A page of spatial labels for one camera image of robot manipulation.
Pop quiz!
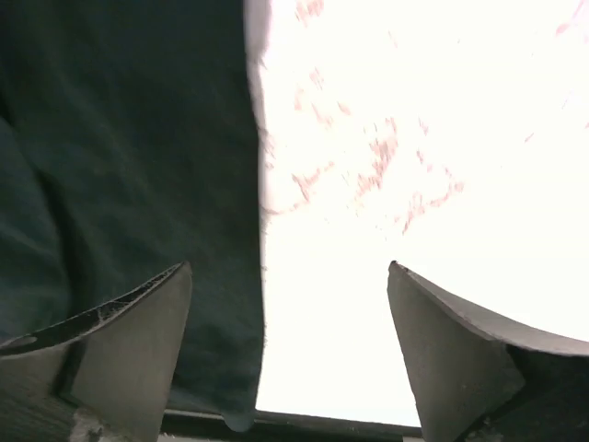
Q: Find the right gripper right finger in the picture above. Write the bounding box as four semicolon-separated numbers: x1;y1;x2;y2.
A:
387;262;588;442

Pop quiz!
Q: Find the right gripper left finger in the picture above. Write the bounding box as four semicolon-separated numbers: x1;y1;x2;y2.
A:
1;263;191;441

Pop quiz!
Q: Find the black t shirt blue logo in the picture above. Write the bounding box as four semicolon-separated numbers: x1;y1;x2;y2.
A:
1;1;271;431

